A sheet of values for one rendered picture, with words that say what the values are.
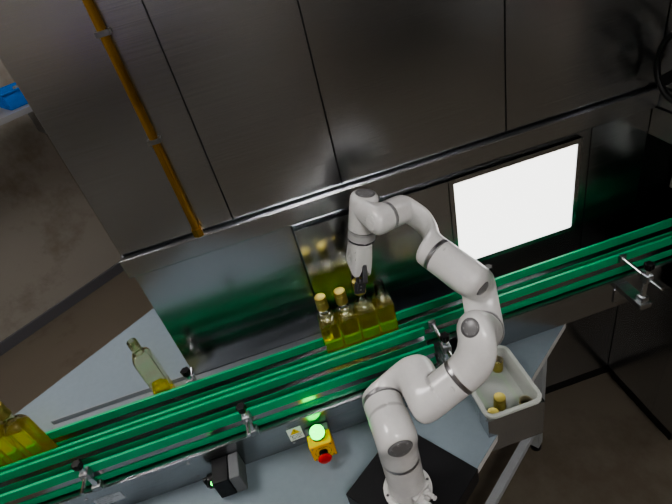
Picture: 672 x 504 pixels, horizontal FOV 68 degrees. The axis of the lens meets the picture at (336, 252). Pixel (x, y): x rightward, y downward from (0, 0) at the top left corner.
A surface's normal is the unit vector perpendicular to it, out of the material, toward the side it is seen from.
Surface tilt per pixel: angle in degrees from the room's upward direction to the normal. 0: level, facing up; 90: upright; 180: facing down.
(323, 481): 0
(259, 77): 90
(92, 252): 90
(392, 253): 90
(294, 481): 0
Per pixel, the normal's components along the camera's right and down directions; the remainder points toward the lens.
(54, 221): 0.74, 0.26
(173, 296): 0.24, 0.54
